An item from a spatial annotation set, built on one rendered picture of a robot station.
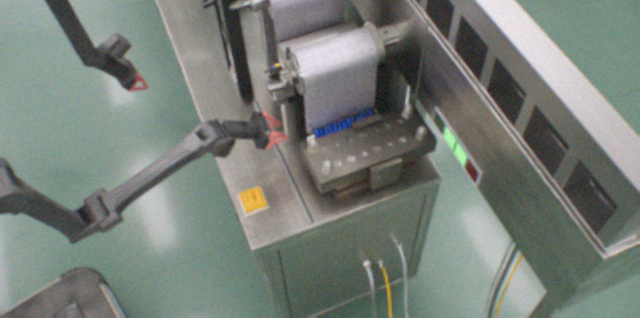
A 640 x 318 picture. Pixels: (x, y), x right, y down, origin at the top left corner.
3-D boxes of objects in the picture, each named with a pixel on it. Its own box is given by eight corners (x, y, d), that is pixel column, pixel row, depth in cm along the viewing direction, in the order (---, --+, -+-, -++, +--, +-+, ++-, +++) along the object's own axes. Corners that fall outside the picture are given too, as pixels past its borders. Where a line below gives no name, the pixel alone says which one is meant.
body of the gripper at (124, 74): (126, 58, 198) (110, 49, 192) (139, 75, 193) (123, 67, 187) (113, 72, 199) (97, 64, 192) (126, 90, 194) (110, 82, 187)
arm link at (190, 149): (96, 230, 159) (79, 199, 163) (105, 235, 165) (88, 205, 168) (227, 138, 166) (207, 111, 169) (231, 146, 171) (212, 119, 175)
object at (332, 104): (306, 132, 191) (304, 94, 176) (373, 109, 196) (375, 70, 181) (307, 133, 191) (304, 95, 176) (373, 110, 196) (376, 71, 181)
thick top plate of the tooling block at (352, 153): (301, 154, 192) (300, 143, 187) (412, 115, 201) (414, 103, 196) (320, 194, 183) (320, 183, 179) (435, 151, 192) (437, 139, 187)
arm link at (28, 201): (78, 253, 163) (62, 224, 167) (119, 224, 166) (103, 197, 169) (-19, 209, 122) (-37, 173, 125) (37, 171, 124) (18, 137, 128)
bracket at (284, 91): (276, 135, 206) (267, 74, 181) (293, 129, 207) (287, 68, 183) (281, 145, 203) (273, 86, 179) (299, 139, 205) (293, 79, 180)
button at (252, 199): (239, 196, 192) (238, 192, 190) (259, 189, 193) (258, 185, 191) (246, 214, 188) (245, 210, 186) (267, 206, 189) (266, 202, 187)
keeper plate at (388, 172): (368, 186, 192) (370, 167, 183) (396, 175, 194) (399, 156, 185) (372, 192, 190) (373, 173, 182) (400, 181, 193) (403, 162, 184)
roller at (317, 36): (278, 62, 197) (274, 35, 187) (348, 40, 202) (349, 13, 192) (291, 87, 190) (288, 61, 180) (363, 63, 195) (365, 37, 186)
